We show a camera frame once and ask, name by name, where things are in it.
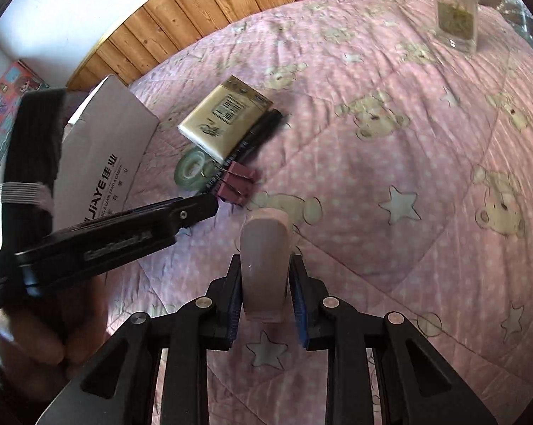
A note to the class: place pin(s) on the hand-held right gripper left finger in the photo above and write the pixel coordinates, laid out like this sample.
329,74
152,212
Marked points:
233,301

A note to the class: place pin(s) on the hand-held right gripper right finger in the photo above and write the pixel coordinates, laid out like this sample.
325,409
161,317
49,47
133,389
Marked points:
299,305

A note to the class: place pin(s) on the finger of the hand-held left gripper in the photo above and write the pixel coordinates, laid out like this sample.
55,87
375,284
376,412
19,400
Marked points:
195,210

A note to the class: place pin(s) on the clear tape roll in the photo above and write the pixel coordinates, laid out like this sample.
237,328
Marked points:
184,172

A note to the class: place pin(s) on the pink oval device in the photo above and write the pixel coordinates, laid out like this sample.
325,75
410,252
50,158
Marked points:
266,265

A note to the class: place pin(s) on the white cardboard box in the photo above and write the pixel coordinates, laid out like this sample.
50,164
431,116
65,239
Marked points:
111,141

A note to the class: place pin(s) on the person's left hand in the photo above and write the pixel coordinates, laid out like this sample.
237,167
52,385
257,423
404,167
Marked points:
45,336

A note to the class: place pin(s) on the colourful cartoon toy box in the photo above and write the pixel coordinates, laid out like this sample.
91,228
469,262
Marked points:
5,97

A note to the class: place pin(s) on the cream tissue pack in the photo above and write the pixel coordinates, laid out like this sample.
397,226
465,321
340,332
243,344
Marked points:
222,119

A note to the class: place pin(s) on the black marker pen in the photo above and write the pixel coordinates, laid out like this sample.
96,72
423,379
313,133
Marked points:
262,130

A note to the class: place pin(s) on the glass tea bottle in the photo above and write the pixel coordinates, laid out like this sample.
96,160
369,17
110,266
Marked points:
454,17

